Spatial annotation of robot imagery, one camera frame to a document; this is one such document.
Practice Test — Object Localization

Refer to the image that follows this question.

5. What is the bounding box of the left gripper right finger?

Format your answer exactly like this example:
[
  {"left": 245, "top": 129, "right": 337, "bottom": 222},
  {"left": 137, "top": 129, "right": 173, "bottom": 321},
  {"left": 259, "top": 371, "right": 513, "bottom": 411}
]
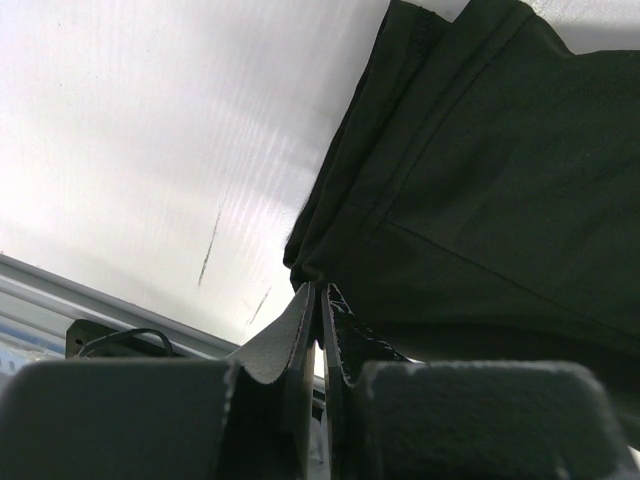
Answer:
[{"left": 319, "top": 284, "right": 635, "bottom": 479}]

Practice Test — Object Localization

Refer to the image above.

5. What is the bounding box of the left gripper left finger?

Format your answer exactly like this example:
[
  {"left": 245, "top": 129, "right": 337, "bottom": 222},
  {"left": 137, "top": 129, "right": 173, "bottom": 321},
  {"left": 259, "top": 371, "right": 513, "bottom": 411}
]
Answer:
[{"left": 1, "top": 284, "right": 316, "bottom": 479}]

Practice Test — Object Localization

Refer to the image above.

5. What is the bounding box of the black t shirt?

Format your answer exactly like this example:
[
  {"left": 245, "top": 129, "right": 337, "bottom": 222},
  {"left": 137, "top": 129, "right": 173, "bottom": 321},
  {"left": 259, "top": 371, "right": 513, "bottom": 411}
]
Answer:
[{"left": 284, "top": 1, "right": 639, "bottom": 425}]

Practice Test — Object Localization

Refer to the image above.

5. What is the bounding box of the aluminium frame rail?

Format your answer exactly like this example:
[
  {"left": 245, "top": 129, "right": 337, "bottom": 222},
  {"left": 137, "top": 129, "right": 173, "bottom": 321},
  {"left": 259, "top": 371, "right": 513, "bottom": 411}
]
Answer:
[{"left": 1, "top": 255, "right": 237, "bottom": 358}]

